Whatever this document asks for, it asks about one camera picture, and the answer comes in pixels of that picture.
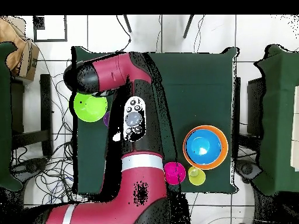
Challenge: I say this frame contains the large blue bowl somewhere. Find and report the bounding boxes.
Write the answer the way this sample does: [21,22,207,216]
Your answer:
[185,128,222,165]

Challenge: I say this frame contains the large orange bowl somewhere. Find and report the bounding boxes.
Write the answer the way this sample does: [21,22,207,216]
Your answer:
[182,125,229,170]

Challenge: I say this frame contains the small red bowl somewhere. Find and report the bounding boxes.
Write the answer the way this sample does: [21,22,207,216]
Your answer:
[163,161,187,186]

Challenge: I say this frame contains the large green bowl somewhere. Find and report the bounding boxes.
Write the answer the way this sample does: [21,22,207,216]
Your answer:
[73,92,109,123]

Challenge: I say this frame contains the dark green tablecloth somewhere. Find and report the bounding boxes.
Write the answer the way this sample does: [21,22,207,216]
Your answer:
[71,45,239,195]

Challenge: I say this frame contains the translucent yellow-green cup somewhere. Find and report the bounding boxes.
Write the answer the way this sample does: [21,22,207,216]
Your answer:
[187,166,206,186]

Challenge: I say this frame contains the black tripod leg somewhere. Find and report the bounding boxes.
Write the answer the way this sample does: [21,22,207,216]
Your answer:
[123,15,133,33]
[183,15,194,39]

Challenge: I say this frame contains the black floor stand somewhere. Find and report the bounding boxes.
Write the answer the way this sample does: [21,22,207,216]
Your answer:
[10,73,54,157]

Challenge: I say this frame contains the black box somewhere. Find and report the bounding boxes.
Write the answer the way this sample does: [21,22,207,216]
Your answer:
[246,78,266,136]

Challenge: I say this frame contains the green cloth side table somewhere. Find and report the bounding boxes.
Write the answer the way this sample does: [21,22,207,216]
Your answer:
[253,44,299,196]
[0,41,23,193]

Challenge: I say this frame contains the cardboard box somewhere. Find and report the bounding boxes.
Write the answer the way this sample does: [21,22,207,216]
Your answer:
[0,16,40,81]

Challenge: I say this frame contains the black floor cable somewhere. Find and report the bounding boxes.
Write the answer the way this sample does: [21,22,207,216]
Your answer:
[115,15,132,54]

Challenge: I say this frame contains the tangle of floor cables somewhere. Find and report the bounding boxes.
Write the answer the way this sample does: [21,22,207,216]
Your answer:
[10,53,78,211]

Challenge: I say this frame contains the black robot pedestal leg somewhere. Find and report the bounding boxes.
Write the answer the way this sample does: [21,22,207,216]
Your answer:
[11,157,48,180]
[234,158,263,185]

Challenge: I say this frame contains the black square floor frame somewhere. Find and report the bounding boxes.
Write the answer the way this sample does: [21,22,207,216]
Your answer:
[33,15,68,43]

